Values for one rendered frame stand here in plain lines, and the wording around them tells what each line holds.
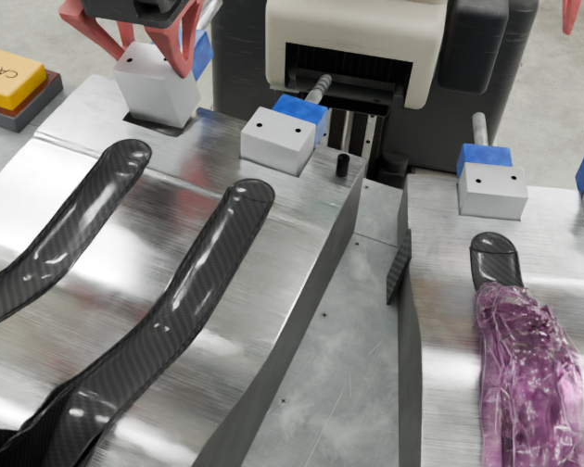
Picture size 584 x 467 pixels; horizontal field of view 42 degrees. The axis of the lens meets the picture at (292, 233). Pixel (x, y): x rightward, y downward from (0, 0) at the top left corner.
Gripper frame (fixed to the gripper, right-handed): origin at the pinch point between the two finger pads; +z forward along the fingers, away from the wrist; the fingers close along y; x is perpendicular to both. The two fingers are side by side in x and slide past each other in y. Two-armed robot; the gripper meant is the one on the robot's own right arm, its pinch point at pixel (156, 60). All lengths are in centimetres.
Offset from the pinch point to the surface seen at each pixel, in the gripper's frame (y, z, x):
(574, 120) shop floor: 29, 117, 122
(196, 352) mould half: 13.4, 3.9, -21.3
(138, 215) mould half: 3.7, 4.3, -12.0
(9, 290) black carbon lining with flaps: -0.4, 2.1, -21.9
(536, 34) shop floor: 12, 120, 159
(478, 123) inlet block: 23.9, 13.2, 12.5
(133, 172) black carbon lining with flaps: 0.8, 4.7, -8.1
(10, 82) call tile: -19.7, 7.7, 1.3
